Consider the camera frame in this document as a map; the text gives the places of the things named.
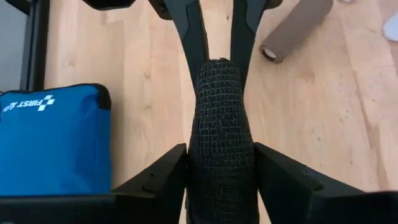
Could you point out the white plastic bottle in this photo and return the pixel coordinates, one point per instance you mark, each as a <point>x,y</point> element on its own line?
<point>391,28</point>

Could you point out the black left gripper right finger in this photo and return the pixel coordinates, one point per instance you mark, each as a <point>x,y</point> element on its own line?
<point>295,196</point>

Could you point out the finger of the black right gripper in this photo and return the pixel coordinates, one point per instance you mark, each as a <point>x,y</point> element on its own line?
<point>192,37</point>
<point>245,31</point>

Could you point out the brown bandage roll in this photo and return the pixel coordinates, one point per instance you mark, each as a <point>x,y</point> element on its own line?
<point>295,28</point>

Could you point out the black table edge rail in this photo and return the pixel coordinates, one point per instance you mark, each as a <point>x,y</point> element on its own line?
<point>35,43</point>

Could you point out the black bandage roll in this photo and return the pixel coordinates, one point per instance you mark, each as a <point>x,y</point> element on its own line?
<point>222,140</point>

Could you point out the blue first aid pouch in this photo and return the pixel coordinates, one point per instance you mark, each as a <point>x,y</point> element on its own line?
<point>53,143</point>

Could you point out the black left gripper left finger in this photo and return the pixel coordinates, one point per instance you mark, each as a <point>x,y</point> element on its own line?
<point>140,199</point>

